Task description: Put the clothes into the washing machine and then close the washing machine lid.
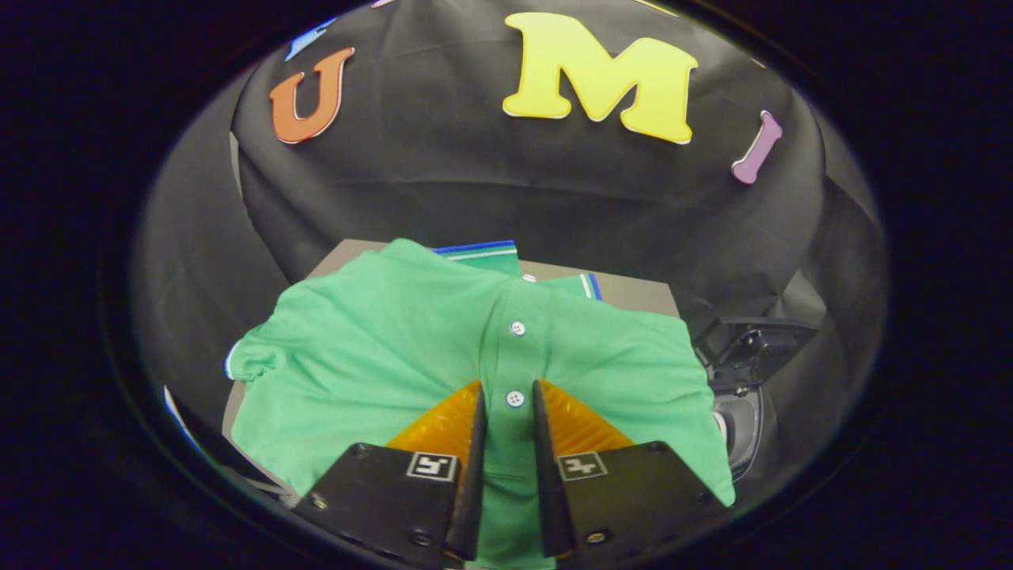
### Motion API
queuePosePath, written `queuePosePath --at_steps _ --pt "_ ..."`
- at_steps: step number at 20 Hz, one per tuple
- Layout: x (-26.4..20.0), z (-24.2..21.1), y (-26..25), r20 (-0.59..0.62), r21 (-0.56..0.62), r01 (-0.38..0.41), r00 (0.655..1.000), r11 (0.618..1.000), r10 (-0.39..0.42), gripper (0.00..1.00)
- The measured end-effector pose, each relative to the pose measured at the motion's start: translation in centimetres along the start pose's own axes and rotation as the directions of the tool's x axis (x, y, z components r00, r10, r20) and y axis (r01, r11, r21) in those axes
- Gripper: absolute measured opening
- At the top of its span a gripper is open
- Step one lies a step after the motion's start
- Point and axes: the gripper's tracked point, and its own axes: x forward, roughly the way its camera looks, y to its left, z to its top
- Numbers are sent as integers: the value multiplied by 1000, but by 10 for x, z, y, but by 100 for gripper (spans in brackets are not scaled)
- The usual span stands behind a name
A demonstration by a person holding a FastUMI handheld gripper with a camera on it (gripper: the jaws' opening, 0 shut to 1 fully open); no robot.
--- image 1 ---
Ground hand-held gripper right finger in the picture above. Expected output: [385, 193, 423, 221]
[532, 379, 729, 560]

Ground dark washing machine lid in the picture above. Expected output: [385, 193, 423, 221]
[693, 317, 821, 390]

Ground grey cabinet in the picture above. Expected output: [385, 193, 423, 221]
[222, 240, 681, 507]

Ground black backdrop cloth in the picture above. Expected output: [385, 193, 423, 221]
[131, 0, 887, 484]

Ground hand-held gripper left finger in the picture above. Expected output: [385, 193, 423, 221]
[293, 380, 488, 568]

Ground green polo shirt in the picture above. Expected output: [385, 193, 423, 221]
[225, 237, 737, 570]

